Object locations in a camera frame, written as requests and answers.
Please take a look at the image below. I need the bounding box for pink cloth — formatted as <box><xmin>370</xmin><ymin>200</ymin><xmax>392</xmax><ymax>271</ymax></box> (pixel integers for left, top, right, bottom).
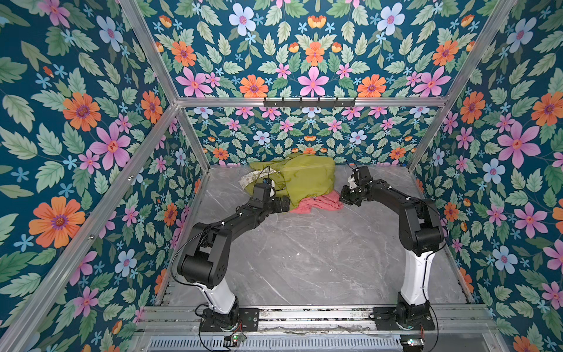
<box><xmin>290</xmin><ymin>191</ymin><xmax>344</xmax><ymax>214</ymax></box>

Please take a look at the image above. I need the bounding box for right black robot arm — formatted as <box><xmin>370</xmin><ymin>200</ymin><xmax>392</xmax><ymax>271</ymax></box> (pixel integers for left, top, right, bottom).
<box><xmin>340</xmin><ymin>166</ymin><xmax>444</xmax><ymax>331</ymax></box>

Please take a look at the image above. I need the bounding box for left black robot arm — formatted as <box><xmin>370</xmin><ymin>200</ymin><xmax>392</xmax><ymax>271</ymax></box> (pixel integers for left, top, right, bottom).
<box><xmin>177</xmin><ymin>177</ymin><xmax>290</xmax><ymax>331</ymax></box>

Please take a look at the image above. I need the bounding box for olive green cloth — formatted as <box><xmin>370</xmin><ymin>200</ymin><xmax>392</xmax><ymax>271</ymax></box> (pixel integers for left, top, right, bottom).
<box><xmin>250</xmin><ymin>153</ymin><xmax>336</xmax><ymax>210</ymax></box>

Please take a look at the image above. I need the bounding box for white green printed cloth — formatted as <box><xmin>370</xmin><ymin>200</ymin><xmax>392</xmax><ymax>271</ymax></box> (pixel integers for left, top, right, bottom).
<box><xmin>239</xmin><ymin>170</ymin><xmax>268</xmax><ymax>194</ymax></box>

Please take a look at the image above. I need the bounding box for black hook rack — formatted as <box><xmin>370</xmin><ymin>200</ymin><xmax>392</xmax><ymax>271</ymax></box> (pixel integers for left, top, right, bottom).
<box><xmin>262</xmin><ymin>97</ymin><xmax>356</xmax><ymax>109</ymax></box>

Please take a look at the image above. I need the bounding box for aluminium top back bar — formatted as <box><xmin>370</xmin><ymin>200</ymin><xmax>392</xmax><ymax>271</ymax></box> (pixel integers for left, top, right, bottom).
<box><xmin>176</xmin><ymin>97</ymin><xmax>446</xmax><ymax>109</ymax></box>

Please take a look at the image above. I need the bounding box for left base circuit board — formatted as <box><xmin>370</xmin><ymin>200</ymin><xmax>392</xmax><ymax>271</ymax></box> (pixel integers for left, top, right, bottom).
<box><xmin>223</xmin><ymin>331</ymin><xmax>247</xmax><ymax>348</ymax></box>

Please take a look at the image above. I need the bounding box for base circuit board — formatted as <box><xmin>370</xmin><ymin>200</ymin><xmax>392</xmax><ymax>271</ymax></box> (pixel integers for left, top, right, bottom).
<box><xmin>400</xmin><ymin>336</ymin><xmax>425</xmax><ymax>352</ymax></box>
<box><xmin>223</xmin><ymin>331</ymin><xmax>247</xmax><ymax>348</ymax></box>

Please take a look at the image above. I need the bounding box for white vented panel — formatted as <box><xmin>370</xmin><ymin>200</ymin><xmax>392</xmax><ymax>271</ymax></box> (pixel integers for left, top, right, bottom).
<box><xmin>148</xmin><ymin>335</ymin><xmax>403</xmax><ymax>351</ymax></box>

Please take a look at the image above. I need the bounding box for right base circuit board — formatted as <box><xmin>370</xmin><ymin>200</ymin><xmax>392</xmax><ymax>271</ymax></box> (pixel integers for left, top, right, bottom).
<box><xmin>400</xmin><ymin>336</ymin><xmax>425</xmax><ymax>352</ymax></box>

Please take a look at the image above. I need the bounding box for aluminium frame post left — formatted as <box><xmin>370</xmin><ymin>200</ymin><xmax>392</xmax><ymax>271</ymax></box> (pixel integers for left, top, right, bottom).
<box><xmin>120</xmin><ymin>0</ymin><xmax>210</xmax><ymax>175</ymax></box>

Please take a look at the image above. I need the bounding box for aluminium frame post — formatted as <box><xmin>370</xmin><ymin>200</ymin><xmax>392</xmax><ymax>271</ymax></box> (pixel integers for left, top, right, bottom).
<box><xmin>120</xmin><ymin>0</ymin><xmax>210</xmax><ymax>175</ymax></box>
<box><xmin>408</xmin><ymin>0</ymin><xmax>518</xmax><ymax>173</ymax></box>

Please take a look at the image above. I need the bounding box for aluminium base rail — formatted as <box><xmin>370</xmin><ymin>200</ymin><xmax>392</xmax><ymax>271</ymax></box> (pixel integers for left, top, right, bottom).
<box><xmin>133</xmin><ymin>304</ymin><xmax>500</xmax><ymax>337</ymax></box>

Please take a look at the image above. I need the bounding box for aluminium frame post right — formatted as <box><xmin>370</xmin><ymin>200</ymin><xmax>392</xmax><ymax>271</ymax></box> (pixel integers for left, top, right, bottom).
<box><xmin>408</xmin><ymin>0</ymin><xmax>518</xmax><ymax>173</ymax></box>

